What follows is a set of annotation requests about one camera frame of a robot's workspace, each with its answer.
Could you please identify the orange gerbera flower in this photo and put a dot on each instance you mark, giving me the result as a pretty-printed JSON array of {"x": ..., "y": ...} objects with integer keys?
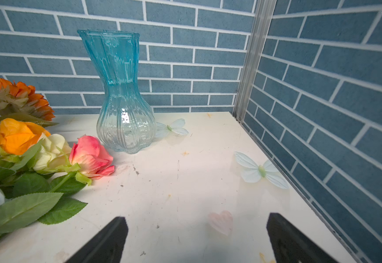
[{"x": 21, "y": 98}]

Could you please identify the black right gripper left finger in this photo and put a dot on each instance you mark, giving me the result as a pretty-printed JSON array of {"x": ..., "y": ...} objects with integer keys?
[{"x": 105, "y": 247}]

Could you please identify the white rose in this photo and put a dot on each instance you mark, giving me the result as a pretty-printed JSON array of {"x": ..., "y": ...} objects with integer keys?
[{"x": 53, "y": 154}]

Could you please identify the orange rose on table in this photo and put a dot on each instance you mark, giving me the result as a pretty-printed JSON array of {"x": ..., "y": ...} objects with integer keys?
[{"x": 16, "y": 137}]

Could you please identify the blue glass vase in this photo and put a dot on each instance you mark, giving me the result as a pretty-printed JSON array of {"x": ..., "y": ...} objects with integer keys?
[{"x": 126, "y": 122}]

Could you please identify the pink rose small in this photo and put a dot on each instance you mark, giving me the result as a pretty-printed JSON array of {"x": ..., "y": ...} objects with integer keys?
[{"x": 87, "y": 160}]

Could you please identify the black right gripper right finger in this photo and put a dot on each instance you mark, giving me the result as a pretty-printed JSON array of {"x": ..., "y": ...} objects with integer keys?
[{"x": 290, "y": 245}]

